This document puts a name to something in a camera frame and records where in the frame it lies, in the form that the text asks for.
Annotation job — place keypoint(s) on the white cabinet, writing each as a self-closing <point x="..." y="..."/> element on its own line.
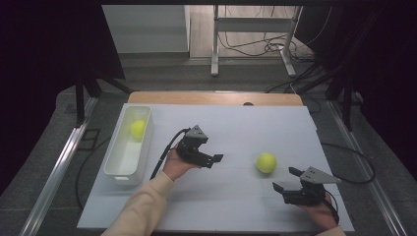
<point x="144" y="29"/>

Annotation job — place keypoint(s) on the black stand legs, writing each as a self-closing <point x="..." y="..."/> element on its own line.
<point x="79" y="101"/>
<point x="346" y="101"/>

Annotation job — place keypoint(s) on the white metal stand frame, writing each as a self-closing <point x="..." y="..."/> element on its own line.
<point x="252" y="24"/>

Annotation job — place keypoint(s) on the yellow tennis ball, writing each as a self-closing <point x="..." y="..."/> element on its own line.
<point x="138" y="129"/>
<point x="266" y="163"/>

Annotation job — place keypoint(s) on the person's left hand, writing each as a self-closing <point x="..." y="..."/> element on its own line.
<point x="175" y="167"/>

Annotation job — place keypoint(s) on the person's right hand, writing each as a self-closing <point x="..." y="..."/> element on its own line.
<point x="318" y="214"/>

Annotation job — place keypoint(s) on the white plastic bin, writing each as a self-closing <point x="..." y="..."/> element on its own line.
<point x="126" y="160"/>

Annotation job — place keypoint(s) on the white board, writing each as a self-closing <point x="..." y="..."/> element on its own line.
<point x="236" y="196"/>

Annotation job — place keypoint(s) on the dark curtain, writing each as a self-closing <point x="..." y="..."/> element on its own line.
<point x="39" y="65"/>
<point x="387" y="65"/>

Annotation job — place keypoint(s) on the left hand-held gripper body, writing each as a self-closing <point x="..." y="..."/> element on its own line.
<point x="193" y="154"/>

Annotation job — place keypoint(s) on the wooden table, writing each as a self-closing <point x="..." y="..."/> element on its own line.
<point x="213" y="98"/>

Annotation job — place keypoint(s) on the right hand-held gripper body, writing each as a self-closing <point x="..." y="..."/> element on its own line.
<point x="311" y="193"/>

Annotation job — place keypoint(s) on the aluminium floor rail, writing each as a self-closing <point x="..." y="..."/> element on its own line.
<point x="62" y="164"/>
<point x="364" y="167"/>

